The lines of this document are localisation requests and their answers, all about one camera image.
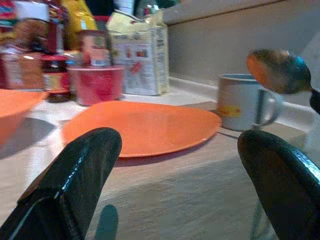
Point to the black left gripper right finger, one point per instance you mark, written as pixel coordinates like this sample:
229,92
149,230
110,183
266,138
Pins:
282,180

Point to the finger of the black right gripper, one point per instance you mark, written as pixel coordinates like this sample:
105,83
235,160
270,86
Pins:
315,100

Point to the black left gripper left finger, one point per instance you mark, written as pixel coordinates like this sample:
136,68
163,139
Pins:
75,175

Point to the shiny metal spoon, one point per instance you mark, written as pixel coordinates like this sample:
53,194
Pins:
277,72

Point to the grey metal mug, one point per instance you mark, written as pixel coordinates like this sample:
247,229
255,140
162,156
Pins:
237,102

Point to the orange flat plate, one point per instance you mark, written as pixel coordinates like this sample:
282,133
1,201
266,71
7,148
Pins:
147,127

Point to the orange bowl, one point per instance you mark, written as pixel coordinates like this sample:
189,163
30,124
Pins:
12,110

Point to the red plastic cup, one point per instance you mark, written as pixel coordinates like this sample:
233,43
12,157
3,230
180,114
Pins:
96,83

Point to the small jar with red lid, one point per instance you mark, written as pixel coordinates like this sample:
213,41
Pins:
56,80

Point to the clear plastic container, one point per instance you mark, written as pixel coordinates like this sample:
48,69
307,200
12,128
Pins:
20,71

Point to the red labelled can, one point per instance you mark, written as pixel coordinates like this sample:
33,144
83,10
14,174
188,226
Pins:
93,48

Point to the white printed carton box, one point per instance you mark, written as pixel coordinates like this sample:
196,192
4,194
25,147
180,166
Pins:
143,62

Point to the yellow snack bag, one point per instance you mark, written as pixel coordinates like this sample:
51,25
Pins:
78,23

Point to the large jar with white lid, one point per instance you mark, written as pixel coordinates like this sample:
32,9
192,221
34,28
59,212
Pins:
32,27

